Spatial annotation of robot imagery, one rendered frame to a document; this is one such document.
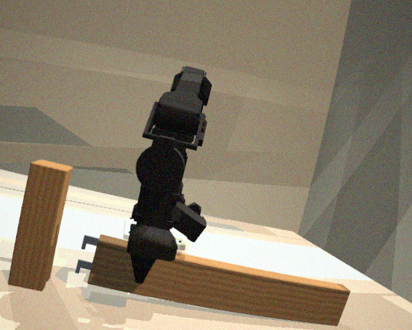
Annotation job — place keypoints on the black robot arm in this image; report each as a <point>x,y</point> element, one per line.
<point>177,118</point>

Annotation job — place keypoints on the brown wooden rail with steel hooks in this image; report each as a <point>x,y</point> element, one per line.
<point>217,285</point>

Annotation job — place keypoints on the wooden headboard post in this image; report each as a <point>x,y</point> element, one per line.
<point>39,224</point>

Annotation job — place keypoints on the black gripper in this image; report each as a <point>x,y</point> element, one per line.
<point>148,240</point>

